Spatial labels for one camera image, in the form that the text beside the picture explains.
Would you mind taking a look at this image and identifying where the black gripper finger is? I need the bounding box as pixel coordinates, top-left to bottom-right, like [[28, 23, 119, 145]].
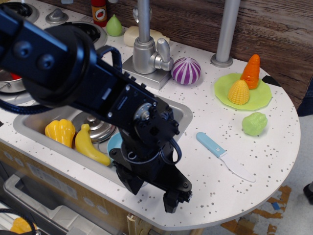
[[177, 190, 193, 203], [163, 190, 180, 213]]

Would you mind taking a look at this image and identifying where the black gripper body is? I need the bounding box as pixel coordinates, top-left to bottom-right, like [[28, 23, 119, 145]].
[[109, 138, 192, 194]]

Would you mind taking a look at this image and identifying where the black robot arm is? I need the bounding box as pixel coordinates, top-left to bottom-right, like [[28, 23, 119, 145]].
[[0, 6, 192, 213]]

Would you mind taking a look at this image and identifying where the light blue bowl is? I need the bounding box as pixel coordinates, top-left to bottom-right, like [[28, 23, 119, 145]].
[[107, 133, 122, 162]]

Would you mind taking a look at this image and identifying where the light green toy broccoli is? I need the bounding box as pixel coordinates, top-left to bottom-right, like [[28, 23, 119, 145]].
[[242, 112, 268, 136]]

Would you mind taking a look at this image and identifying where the silver pot lid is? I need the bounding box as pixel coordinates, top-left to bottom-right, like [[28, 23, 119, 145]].
[[72, 112, 116, 143]]

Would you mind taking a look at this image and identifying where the yellow toy banana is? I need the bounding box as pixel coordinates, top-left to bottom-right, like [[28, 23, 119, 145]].
[[75, 124, 111, 166]]

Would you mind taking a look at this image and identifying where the silver toy faucet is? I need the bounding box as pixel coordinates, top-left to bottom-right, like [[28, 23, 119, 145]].
[[123, 0, 174, 90]]

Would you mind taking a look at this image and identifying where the yellow toy squash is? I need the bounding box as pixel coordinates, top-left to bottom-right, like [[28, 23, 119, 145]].
[[45, 119, 76, 148]]

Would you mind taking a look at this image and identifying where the purple striped toy onion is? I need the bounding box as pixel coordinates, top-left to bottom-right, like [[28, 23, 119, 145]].
[[171, 57, 201, 85]]

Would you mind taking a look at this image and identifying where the wooden toy kitchen cabinet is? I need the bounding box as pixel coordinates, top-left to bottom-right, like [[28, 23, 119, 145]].
[[0, 139, 203, 235]]

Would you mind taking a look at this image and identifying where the yellow toy corn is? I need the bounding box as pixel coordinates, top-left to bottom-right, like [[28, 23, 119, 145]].
[[227, 79, 250, 105]]

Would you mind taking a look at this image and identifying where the grey support pole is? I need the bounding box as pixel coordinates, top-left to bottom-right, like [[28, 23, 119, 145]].
[[211, 0, 241, 68]]

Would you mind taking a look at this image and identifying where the light green plate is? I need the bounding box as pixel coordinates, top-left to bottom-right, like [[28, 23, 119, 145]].
[[214, 73, 272, 110]]

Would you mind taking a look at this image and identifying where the silver toy sink basin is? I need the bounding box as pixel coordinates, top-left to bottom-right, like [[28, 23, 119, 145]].
[[13, 96, 194, 189]]

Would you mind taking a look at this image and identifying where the orange toy carrot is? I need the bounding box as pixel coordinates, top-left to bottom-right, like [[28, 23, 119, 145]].
[[240, 54, 260, 89]]

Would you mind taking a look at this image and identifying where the cream toy cheese block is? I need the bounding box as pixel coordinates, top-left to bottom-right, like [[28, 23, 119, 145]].
[[123, 26, 170, 47]]

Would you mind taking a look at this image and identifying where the toy stove burner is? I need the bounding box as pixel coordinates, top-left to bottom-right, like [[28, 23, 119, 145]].
[[63, 21, 108, 49]]

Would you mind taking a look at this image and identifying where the green toy pear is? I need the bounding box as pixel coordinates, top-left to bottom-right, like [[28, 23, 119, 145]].
[[106, 14, 122, 36]]

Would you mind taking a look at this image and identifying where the yellow toy on shelf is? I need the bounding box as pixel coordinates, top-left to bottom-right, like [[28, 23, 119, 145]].
[[10, 217, 32, 234]]

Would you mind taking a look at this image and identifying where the red ketchup toy bottle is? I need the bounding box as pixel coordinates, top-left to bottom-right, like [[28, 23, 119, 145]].
[[91, 0, 107, 27]]

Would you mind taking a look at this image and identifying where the silver toy pot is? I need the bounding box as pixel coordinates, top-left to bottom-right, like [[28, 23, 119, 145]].
[[0, 70, 25, 94]]

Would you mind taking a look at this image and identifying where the silver stove knob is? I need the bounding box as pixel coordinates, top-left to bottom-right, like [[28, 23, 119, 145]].
[[45, 8, 69, 24]]

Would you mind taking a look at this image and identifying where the blue handled toy knife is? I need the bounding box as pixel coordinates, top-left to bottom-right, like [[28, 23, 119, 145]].
[[196, 132, 256, 183]]

